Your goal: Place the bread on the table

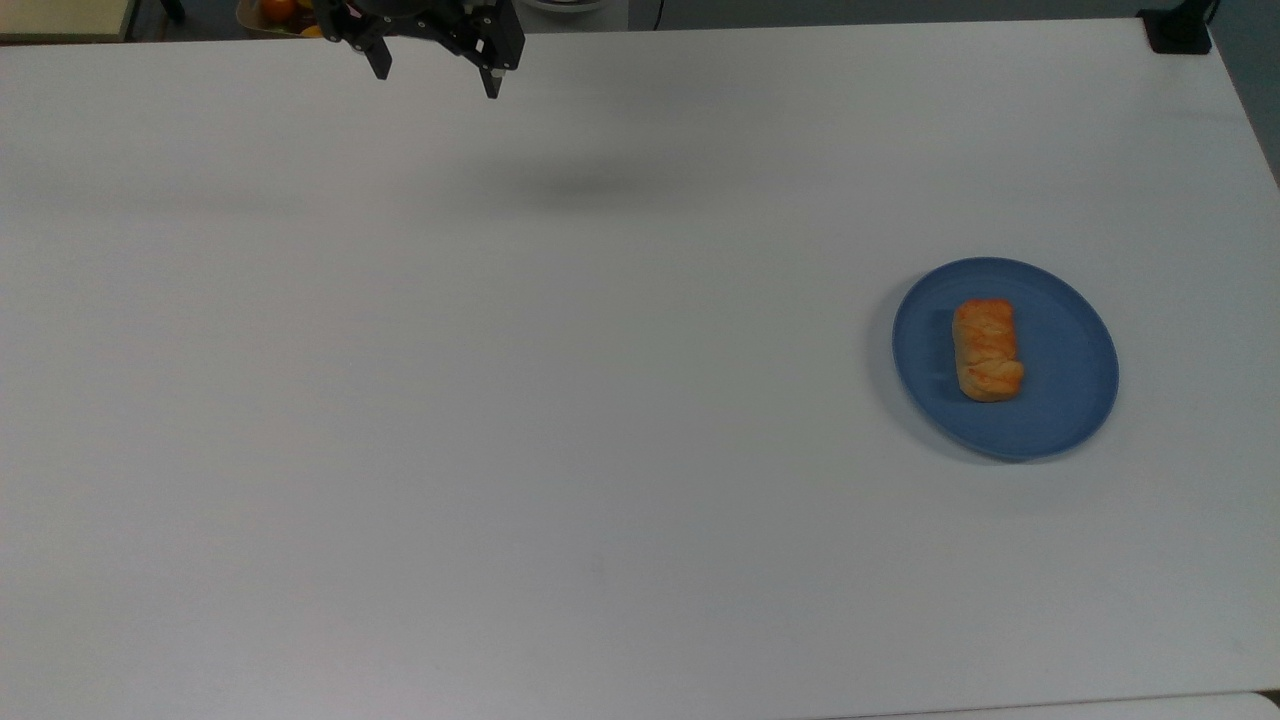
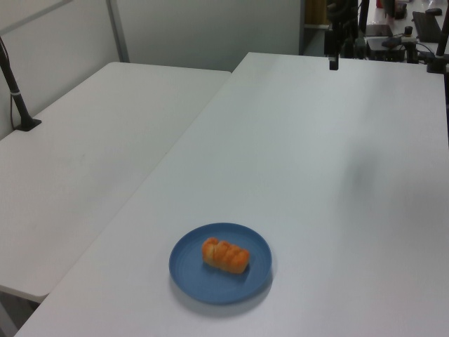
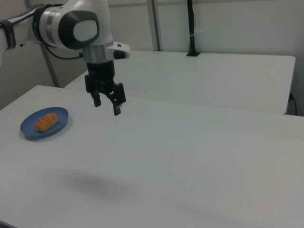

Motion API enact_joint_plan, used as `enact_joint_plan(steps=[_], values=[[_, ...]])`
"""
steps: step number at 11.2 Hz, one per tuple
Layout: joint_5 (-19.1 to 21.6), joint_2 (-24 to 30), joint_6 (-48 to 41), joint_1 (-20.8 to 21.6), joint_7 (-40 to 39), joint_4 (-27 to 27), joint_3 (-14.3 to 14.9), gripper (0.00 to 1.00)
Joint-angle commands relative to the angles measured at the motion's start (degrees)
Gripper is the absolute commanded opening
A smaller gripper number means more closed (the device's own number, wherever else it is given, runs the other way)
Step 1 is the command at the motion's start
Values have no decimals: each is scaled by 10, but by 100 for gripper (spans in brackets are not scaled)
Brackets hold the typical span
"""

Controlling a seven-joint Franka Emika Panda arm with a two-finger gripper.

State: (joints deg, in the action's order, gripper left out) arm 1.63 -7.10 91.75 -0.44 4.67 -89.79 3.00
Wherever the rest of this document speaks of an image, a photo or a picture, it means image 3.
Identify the orange toy bread roll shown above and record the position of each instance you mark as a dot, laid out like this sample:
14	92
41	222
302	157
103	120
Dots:
46	122

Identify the round blue plate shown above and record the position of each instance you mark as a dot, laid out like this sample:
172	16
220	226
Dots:
53	128

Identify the black conduit base mount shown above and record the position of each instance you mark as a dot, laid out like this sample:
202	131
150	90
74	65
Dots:
193	54

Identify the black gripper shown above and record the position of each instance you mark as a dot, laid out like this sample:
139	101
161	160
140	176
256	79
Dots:
101	71

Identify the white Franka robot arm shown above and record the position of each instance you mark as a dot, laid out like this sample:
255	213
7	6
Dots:
104	23

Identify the grey metal frame post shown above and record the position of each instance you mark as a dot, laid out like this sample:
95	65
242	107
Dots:
157	26

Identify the white side table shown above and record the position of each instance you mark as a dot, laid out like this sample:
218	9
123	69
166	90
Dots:
213	76

